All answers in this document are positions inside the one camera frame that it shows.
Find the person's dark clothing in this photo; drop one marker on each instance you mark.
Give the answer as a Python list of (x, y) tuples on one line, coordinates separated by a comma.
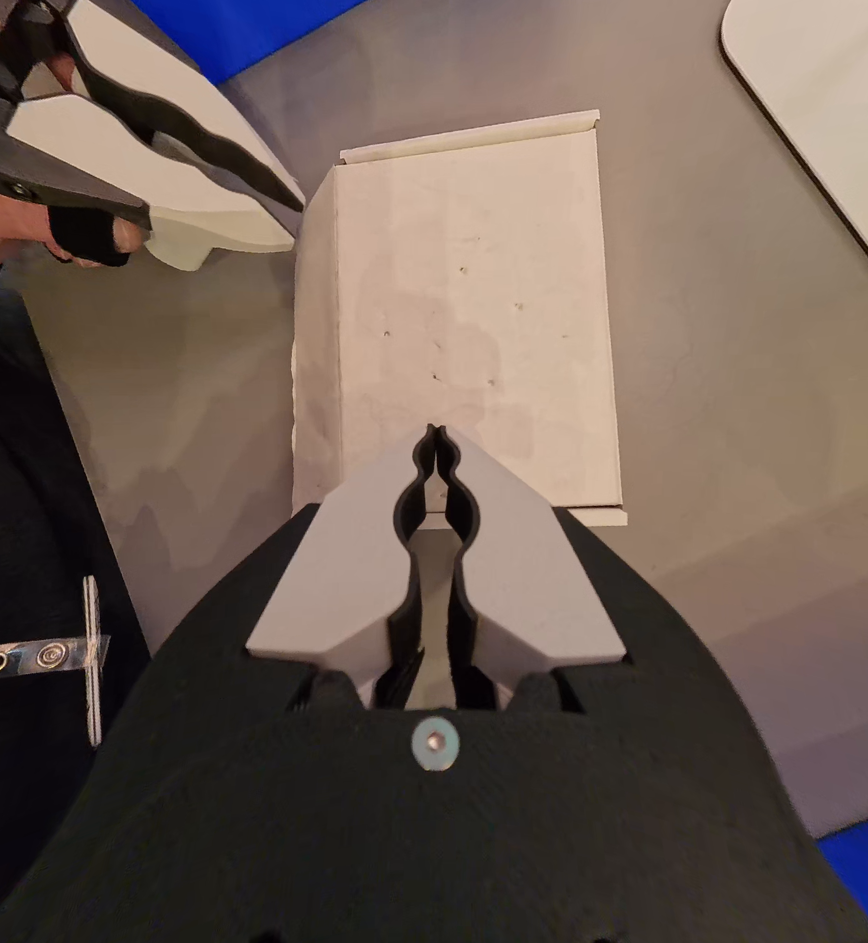
[(21, 516)]

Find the white cardboard box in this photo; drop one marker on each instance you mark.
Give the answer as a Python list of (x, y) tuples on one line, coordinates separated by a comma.
[(470, 295)]

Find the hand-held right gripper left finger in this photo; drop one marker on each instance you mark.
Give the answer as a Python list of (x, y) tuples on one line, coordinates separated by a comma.
[(330, 589)]

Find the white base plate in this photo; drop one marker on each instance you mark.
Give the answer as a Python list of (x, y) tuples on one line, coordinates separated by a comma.
[(831, 88)]

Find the white printed card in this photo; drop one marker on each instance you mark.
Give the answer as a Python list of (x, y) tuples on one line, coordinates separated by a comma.
[(93, 663)]

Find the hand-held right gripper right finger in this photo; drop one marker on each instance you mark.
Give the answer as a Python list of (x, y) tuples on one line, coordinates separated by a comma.
[(544, 589)]

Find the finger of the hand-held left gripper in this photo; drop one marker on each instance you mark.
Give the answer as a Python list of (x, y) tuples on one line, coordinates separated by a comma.
[(183, 81), (109, 162)]

